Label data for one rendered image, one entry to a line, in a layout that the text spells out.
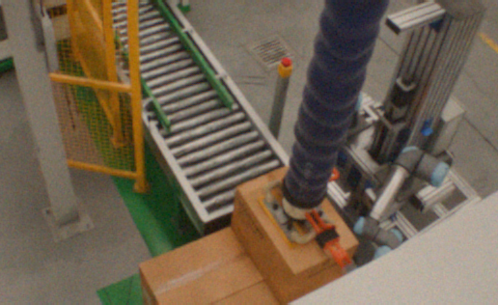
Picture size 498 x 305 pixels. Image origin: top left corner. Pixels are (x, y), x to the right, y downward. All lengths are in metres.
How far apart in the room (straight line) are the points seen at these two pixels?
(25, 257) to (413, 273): 3.98
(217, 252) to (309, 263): 0.66
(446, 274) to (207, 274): 3.13
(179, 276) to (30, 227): 1.35
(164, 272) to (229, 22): 2.93
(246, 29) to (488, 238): 5.35
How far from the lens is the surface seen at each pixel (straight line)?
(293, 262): 3.12
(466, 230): 0.42
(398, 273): 0.39
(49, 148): 3.68
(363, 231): 2.76
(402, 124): 3.41
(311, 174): 2.82
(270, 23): 5.82
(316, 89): 2.45
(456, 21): 2.93
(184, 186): 3.75
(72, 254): 4.24
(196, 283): 3.47
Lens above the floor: 3.64
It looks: 51 degrees down
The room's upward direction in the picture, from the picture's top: 9 degrees clockwise
